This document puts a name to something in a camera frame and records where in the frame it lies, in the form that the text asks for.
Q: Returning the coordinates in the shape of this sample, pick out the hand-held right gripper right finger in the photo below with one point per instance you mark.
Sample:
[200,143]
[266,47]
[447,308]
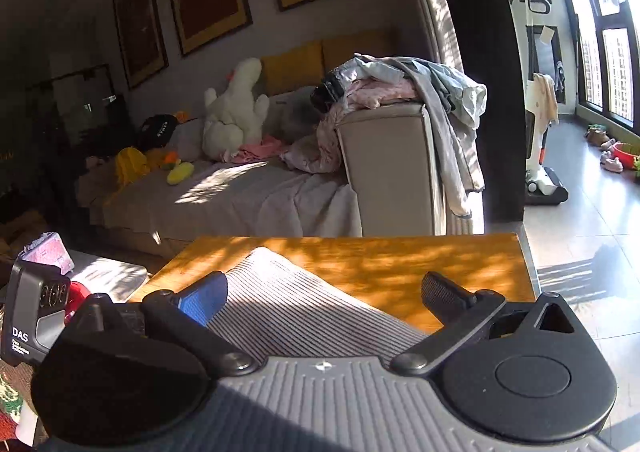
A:
[442,297]

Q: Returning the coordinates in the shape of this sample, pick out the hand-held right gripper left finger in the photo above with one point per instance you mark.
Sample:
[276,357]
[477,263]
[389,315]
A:
[202,299]

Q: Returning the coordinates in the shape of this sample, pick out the grey striped knit garment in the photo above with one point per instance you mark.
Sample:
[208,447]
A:
[310,312]

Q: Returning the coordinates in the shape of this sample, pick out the green white patterned cloth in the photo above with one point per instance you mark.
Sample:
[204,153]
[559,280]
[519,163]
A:
[10,397]

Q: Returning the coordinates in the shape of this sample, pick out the pink packet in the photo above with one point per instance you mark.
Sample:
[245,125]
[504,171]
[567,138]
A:
[50,252]

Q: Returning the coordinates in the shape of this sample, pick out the white board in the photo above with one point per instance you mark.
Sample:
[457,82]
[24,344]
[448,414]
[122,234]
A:
[107,277]

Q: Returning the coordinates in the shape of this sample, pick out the grey sofa cover sheet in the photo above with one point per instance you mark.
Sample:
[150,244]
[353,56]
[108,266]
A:
[280,202]

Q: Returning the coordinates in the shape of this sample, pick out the yellow-green plush toy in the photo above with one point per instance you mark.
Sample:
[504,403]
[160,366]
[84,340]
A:
[180,173]

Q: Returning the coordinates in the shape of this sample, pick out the beige sofa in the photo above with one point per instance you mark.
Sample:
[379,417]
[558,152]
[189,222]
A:
[390,172]

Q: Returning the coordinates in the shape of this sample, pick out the orange plush toy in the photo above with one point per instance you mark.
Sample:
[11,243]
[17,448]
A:
[162,160]

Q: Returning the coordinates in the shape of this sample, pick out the yellow cloth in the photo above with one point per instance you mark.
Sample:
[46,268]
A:
[131,165]

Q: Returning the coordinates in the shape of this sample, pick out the grey hanging garment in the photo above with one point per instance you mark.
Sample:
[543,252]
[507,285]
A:
[440,142]

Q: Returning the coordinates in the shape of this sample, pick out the white upright floor cleaner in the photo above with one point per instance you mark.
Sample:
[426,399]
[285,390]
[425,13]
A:
[537,172]

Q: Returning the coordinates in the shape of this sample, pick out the pink cloth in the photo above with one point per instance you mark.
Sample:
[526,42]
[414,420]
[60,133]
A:
[257,151]

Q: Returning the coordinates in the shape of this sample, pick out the black cap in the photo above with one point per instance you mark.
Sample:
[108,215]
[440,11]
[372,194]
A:
[159,131]

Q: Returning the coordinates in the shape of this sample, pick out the white plush goose toy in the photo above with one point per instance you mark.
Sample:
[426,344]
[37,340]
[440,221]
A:
[235,117]

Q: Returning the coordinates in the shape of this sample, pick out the pink white crumpled blanket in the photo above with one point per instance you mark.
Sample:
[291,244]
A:
[315,147]

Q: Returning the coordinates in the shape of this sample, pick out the light blue white shirt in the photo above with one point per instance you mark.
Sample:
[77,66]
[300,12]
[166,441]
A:
[470,100]

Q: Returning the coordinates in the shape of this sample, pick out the grey fluffy pillow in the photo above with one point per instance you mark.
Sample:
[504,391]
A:
[297,115]

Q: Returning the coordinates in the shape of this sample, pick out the small pale shoes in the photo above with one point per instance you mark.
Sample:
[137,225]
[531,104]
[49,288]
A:
[611,163]

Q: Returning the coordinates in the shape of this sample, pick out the pink garment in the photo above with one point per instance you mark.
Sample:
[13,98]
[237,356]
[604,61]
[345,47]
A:
[380,90]

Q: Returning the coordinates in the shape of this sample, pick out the dark curtain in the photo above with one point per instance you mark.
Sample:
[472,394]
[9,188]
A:
[492,82]

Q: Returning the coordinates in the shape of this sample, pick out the small brown basket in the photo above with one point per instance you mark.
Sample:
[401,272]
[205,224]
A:
[596,135]

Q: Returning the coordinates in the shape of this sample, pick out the cream hanging towel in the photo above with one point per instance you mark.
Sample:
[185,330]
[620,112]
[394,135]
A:
[546,97]

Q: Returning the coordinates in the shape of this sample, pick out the black framed glass tank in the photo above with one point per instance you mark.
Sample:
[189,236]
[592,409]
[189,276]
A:
[85,107]

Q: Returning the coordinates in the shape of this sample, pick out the green leafy plant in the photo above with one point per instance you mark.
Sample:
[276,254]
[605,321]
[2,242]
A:
[636,170]

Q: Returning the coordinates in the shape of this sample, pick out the red basin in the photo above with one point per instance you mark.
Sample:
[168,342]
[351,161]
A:
[627,153]

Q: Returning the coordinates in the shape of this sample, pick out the black cloth item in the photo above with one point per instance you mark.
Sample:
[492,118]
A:
[325,92]

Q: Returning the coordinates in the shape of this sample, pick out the pale grey garment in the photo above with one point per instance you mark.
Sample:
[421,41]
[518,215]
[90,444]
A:
[365,63]

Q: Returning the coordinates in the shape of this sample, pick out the yellow sofa cushion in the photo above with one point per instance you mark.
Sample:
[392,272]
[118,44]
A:
[355,45]
[292,67]

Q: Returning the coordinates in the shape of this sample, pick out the light striped curtain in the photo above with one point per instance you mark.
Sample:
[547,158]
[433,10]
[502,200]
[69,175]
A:
[440,22]

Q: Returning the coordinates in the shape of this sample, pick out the black framed window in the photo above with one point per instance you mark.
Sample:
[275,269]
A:
[600,22]

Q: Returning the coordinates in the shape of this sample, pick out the narrow framed wall picture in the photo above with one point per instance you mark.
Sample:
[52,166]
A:
[141,27]

